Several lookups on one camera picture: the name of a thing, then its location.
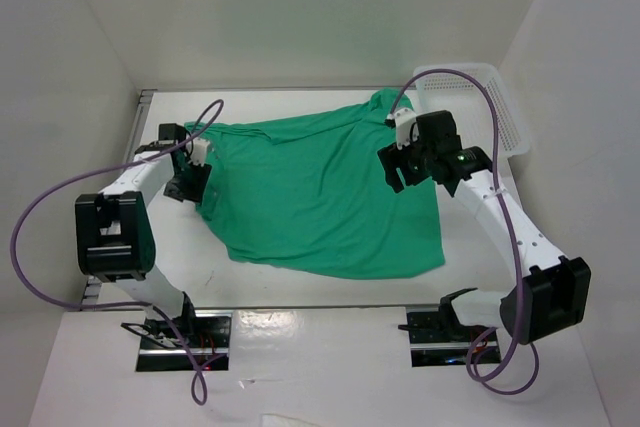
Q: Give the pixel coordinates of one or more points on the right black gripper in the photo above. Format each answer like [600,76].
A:
[390,158]

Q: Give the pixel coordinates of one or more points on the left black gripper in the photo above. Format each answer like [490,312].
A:
[194,192]

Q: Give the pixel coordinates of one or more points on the green tank top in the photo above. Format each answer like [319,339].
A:
[308,193]

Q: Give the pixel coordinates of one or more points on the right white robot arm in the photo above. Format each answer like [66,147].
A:
[550,290]

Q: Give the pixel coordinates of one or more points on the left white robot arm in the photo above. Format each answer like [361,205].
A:
[115,242]

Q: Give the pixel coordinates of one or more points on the white plastic mesh basket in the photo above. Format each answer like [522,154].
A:
[462,89]

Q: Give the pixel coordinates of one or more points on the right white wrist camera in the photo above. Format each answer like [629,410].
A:
[403,121]

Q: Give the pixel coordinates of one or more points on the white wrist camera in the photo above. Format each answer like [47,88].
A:
[403,121]
[198,151]

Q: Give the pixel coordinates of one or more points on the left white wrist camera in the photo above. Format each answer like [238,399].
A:
[198,151]

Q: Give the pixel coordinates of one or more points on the aluminium table edge rail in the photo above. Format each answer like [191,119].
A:
[92,288]

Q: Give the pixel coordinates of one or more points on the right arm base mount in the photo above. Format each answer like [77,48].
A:
[431,342]

